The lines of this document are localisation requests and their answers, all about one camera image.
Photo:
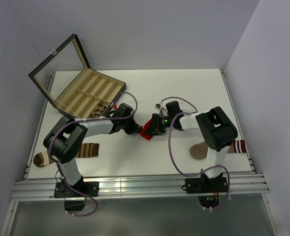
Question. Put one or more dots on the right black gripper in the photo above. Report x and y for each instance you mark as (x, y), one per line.
(156, 128)

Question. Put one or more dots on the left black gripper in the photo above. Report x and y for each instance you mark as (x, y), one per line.
(134, 129)

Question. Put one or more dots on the red christmas sock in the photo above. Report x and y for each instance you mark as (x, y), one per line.
(144, 129)

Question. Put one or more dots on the tan argyle sock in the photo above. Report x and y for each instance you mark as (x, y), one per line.
(97, 111)

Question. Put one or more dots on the black compartment display box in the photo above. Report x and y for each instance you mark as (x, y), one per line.
(66, 80)

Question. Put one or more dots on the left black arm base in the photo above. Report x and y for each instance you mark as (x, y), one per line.
(64, 192)

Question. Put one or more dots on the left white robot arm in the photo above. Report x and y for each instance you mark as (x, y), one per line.
(66, 137)

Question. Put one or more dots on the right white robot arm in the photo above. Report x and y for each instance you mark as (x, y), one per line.
(217, 130)

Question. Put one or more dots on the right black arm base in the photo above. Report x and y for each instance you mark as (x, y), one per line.
(207, 189)

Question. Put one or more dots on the tan sock maroon stripes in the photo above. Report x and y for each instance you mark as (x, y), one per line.
(199, 151)

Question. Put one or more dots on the brown striped sock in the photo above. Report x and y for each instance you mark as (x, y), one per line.
(86, 150)

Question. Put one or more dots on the aluminium frame rail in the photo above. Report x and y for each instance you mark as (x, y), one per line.
(134, 187)

